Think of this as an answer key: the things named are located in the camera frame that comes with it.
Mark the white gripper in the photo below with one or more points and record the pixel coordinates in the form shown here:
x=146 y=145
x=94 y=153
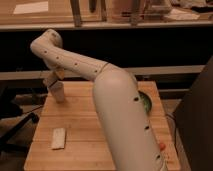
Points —
x=54 y=76

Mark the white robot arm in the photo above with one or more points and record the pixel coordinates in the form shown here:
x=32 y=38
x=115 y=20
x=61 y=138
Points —
x=117 y=102

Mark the white ceramic cup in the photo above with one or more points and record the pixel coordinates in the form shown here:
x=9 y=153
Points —
x=57 y=91

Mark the white cloth sponge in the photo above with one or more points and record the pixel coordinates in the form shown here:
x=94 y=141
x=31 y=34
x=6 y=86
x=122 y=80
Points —
x=58 y=138

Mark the black office chair base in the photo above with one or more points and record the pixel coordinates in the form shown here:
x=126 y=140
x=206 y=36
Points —
x=8 y=109

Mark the white paper sheet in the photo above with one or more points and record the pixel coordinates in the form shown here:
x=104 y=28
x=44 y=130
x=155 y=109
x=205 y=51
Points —
x=35 y=7

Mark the green bowl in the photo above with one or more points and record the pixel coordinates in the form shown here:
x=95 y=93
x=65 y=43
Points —
x=146 y=103

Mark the small orange object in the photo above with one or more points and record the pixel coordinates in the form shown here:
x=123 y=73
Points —
x=162 y=146

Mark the dark panel at right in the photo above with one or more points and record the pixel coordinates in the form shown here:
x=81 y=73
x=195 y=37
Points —
x=194 y=116

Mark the wooden frame post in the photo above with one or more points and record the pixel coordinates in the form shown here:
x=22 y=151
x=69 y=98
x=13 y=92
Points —
x=75 y=6

